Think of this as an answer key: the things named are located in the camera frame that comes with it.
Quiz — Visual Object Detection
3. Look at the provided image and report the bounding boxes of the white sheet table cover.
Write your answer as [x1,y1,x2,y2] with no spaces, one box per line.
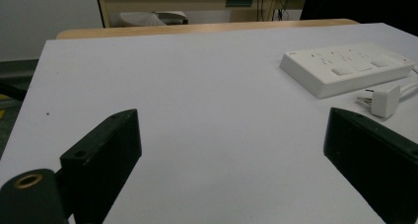
[0,22,418,224]

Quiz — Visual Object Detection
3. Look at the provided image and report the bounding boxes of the white power strip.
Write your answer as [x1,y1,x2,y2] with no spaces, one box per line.
[278,41,417,100]

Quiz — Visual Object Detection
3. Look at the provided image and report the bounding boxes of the white power cable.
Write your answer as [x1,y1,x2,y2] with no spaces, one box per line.
[397,65,418,102]

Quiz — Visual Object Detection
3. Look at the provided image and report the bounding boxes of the dark hanging cables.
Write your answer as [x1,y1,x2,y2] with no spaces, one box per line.
[255,0,294,22]

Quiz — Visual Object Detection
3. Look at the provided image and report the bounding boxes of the white power plug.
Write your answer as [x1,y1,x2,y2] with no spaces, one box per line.
[356,84,402,119]

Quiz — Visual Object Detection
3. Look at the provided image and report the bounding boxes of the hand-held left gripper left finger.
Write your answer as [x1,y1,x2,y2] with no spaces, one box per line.
[59,108,143,224]

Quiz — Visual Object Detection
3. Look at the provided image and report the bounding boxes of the beige wooden cabinet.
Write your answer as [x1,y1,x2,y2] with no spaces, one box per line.
[95,0,311,29]

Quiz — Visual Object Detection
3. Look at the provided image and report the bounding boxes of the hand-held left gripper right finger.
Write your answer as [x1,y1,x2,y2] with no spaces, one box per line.
[322,107,418,224]

